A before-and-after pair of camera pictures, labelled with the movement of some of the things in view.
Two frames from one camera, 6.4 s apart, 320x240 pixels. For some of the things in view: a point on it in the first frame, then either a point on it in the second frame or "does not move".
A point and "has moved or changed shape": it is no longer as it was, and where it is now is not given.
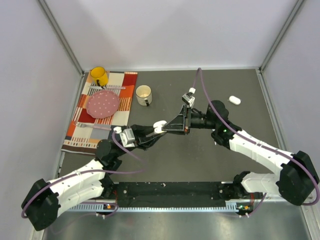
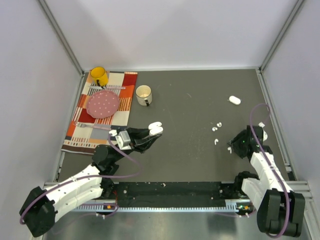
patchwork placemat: (85, 130) does not move
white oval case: (234, 100) does not move
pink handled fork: (99, 127) does not move
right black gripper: (179, 124) to (235, 142)
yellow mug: (98, 73) does not move
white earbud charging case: (157, 125) has moved or changed shape
